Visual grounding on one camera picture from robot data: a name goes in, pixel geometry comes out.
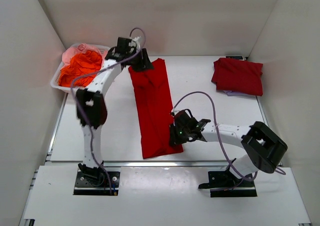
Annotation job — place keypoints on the orange t shirt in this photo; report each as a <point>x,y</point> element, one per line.
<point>80,64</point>

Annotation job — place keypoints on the bright red t shirt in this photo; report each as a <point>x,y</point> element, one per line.
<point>154,105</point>

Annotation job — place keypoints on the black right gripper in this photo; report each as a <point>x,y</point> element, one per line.
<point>175,135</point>

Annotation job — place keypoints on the folded dark red t shirt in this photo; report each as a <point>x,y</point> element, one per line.
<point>238,76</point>

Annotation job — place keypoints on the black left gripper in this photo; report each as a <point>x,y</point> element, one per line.
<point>142,62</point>

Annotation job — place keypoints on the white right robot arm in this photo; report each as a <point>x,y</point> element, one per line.
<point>264,149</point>

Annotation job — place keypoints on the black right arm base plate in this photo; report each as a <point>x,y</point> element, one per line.
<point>218,182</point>

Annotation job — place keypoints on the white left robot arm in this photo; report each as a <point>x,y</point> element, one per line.
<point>91,107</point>

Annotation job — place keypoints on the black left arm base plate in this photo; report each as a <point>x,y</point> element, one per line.
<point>86,186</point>

